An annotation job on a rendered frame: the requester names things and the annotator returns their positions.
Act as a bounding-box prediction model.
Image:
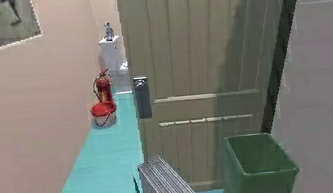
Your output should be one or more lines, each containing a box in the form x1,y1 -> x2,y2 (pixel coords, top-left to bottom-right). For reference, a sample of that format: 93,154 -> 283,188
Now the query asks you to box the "olive green room door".
115,0 -> 307,193

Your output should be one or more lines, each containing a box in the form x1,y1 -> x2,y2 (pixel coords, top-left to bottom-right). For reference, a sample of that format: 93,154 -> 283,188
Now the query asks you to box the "red fire extinguisher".
91,67 -> 115,105

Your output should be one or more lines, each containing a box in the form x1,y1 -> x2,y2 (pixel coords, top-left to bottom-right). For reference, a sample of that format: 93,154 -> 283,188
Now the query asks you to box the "red lidded white bucket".
89,100 -> 119,129

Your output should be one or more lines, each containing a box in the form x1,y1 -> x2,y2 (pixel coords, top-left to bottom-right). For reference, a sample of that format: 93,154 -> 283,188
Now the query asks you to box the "white toilet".
97,34 -> 132,95

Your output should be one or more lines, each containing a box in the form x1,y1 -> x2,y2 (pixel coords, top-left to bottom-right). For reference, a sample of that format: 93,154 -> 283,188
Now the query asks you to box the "small blue grey bottle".
103,21 -> 115,43

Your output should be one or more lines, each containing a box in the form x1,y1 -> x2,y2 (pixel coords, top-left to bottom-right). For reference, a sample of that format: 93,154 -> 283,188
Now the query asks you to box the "grey ribbed rack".
136,151 -> 207,193

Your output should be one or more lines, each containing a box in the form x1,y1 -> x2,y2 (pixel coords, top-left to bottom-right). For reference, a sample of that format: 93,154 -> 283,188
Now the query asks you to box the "green waste bin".
218,129 -> 302,193

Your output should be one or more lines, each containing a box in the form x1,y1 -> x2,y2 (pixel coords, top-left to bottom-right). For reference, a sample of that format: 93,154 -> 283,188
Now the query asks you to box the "dark grey door handle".
132,75 -> 153,120

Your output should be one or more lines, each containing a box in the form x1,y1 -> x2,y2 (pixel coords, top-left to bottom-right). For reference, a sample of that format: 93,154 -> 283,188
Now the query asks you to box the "white framed wall picture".
0,0 -> 45,56

